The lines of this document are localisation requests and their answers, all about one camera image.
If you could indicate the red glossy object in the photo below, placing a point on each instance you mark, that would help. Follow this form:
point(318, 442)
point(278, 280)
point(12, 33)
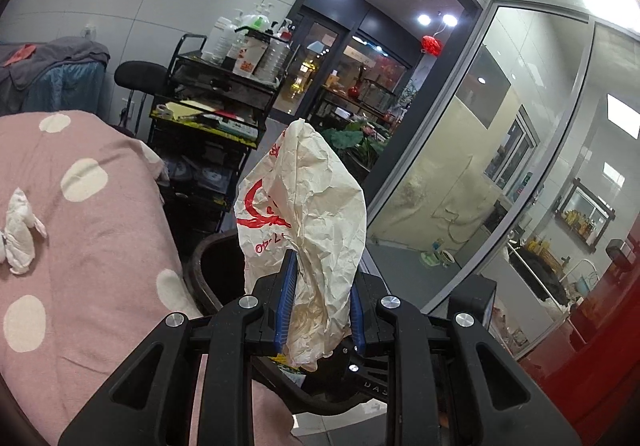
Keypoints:
point(600, 351)

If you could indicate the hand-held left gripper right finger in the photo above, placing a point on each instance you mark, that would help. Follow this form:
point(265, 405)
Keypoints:
point(356, 321)

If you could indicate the black wall device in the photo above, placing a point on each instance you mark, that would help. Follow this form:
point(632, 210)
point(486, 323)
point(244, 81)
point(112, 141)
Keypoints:
point(621, 252)

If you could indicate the dark display table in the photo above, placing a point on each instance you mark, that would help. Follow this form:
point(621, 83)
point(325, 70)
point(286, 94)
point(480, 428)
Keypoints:
point(370, 93)

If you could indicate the red hanging lantern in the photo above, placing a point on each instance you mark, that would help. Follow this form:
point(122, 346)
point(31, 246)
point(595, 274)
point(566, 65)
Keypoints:
point(431, 44)

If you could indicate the blue bed skirt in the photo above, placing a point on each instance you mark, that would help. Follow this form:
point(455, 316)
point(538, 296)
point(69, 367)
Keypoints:
point(65, 88)

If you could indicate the small pump bottle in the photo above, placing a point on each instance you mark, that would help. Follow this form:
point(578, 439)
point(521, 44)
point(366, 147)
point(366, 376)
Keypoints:
point(286, 30)

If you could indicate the clear ribbed container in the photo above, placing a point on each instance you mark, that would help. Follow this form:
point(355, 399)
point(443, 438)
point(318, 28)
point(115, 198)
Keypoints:
point(274, 59)

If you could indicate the black stool chair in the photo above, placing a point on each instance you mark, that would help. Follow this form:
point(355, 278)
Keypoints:
point(140, 74)

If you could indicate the red cloth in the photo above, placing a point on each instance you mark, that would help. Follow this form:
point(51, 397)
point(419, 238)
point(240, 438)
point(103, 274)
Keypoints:
point(20, 54)

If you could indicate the white wall socket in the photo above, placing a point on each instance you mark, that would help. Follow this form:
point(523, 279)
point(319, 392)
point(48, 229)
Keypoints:
point(89, 30)
point(126, 108)

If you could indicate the green label pump bottle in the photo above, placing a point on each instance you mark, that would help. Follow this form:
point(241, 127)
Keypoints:
point(260, 19)

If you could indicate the yellow notepad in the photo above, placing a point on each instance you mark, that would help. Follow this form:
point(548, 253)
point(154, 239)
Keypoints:
point(187, 109)

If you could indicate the grey blanket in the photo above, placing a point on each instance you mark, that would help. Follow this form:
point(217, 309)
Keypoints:
point(60, 55)

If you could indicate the white pump bottle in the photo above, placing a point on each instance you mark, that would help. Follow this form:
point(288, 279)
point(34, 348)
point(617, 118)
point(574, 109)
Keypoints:
point(239, 18)

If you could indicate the white crumpled tissue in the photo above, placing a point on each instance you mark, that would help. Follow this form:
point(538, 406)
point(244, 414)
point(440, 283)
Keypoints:
point(20, 236)

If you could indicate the white power strip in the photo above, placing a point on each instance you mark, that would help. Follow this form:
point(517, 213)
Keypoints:
point(240, 128)

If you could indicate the potted green plant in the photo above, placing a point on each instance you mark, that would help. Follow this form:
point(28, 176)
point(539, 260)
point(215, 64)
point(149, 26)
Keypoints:
point(350, 138)

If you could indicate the black trolley cart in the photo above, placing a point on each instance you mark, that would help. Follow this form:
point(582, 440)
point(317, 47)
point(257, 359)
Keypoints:
point(225, 85)

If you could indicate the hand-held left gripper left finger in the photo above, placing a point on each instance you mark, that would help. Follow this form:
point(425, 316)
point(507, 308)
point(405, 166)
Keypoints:
point(286, 296)

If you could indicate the white tape rolls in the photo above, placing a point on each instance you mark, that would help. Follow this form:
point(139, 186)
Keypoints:
point(437, 258)

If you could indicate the dark trash bin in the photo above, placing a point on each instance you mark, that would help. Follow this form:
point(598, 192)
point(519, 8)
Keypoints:
point(210, 276)

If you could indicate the pink spotted blanket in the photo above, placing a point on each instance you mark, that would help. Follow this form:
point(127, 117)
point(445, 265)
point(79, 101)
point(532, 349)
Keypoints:
point(100, 251)

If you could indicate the black framed wall shelf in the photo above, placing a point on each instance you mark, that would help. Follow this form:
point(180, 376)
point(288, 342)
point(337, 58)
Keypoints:
point(585, 216)

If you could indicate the white plastic jug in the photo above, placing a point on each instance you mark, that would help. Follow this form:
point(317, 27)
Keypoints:
point(220, 43)

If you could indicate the tape roll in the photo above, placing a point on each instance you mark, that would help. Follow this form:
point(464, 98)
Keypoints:
point(164, 111)

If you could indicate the red vase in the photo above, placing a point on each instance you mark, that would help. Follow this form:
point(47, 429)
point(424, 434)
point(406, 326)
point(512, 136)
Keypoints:
point(353, 90)

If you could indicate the white plastic bag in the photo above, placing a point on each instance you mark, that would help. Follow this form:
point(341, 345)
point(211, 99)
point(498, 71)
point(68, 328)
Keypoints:
point(305, 206)

